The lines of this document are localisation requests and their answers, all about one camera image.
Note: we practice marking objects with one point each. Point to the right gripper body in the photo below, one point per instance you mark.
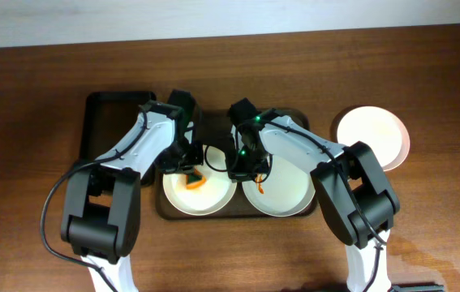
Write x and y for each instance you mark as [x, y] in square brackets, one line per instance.
[243, 172]

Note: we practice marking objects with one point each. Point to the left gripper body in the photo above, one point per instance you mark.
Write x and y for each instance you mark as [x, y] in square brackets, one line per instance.
[180, 163]

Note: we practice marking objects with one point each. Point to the green and orange sponge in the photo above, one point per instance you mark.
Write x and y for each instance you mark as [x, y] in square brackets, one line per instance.
[194, 180]

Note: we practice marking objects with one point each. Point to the white plate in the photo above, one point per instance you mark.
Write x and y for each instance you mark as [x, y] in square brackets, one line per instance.
[210, 197]

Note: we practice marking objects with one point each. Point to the pale green plate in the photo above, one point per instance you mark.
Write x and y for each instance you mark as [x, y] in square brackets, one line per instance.
[286, 192]

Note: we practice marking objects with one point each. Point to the cream plate top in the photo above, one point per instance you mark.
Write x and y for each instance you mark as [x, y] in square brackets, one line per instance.
[380, 129]

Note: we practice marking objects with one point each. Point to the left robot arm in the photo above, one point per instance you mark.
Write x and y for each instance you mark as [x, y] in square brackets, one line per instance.
[101, 214]

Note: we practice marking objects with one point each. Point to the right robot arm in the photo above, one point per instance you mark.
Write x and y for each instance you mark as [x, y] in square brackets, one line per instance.
[356, 198]

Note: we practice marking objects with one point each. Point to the small black tray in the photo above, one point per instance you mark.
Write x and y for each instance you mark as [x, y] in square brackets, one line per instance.
[108, 117]

